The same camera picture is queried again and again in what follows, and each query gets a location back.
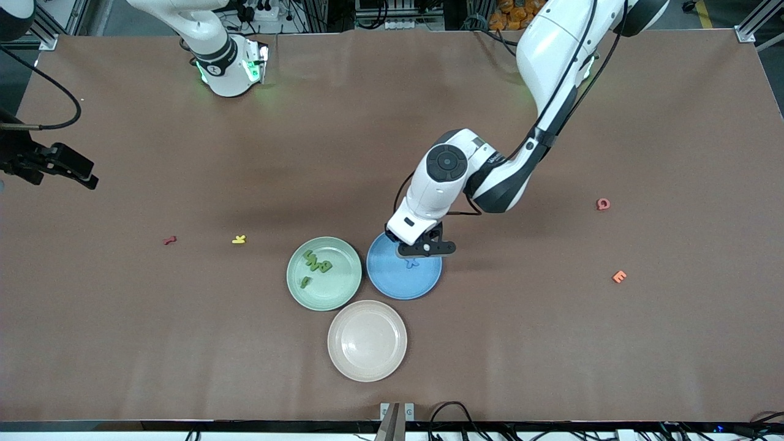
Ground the blue plate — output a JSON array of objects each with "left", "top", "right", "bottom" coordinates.
[{"left": 366, "top": 232, "right": 443, "bottom": 301}]

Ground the green plate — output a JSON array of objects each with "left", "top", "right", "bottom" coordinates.
[{"left": 287, "top": 236, "right": 363, "bottom": 312}]

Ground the beige plate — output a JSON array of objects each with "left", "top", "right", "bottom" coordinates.
[{"left": 327, "top": 300, "right": 408, "bottom": 383}]

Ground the orange objects pile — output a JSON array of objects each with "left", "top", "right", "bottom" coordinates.
[{"left": 490, "top": 0, "right": 546, "bottom": 31}]

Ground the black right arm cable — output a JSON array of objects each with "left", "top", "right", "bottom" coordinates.
[{"left": 0, "top": 46, "right": 82, "bottom": 131}]

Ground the aluminium frame post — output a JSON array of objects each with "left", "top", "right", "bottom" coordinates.
[
  {"left": 735, "top": 0, "right": 784, "bottom": 51},
  {"left": 31, "top": 0, "right": 92, "bottom": 51}
]

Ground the black cable bundle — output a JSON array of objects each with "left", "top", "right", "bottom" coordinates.
[{"left": 428, "top": 401, "right": 491, "bottom": 441}]

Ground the small metal bracket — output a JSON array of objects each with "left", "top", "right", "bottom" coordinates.
[{"left": 380, "top": 402, "right": 415, "bottom": 422}]

